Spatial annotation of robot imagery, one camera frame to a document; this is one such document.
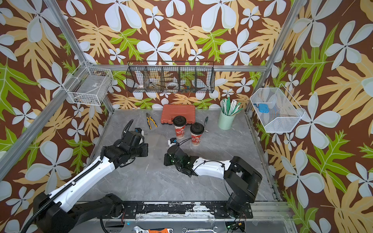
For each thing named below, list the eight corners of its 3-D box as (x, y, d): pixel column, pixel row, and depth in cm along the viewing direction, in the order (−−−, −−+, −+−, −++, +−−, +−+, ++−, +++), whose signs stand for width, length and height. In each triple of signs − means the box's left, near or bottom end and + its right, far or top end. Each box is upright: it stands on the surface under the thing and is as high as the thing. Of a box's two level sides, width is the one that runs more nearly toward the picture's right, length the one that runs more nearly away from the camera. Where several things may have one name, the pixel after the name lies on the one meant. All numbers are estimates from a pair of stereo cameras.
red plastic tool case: (160, 126, 112) (159, 121, 108) (162, 108, 125) (161, 104, 120) (195, 126, 113) (195, 121, 108) (194, 108, 125) (194, 104, 121)
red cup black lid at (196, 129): (190, 147, 100) (190, 132, 86) (189, 137, 105) (190, 122, 91) (202, 147, 100) (204, 132, 86) (201, 137, 105) (203, 122, 91)
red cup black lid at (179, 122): (174, 139, 104) (172, 124, 90) (174, 131, 109) (173, 115, 95) (186, 139, 104) (186, 124, 90) (186, 131, 109) (186, 115, 95)
